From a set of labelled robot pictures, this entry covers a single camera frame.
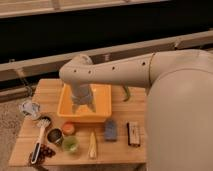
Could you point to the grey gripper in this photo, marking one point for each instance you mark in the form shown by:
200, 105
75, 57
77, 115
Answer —
81, 95

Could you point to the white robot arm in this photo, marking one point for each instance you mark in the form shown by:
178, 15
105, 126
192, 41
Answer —
179, 118

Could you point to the orange plastic bin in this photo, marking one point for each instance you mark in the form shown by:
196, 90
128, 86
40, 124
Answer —
101, 98

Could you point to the blue sponge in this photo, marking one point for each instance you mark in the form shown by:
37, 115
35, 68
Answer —
110, 131

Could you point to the green plastic cup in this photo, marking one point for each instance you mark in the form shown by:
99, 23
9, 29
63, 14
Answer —
70, 144

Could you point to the yellow corn cob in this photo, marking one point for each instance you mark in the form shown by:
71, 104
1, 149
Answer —
92, 151

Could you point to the metal can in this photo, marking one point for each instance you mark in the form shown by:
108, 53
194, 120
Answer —
55, 136

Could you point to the green pepper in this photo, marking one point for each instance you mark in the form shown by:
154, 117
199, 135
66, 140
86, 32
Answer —
127, 92

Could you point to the white round container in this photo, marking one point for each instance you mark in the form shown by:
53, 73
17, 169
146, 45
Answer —
32, 114

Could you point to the brown black block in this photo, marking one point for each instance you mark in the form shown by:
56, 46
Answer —
133, 134

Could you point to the dark grape bunch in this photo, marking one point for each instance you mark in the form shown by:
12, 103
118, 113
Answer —
44, 152

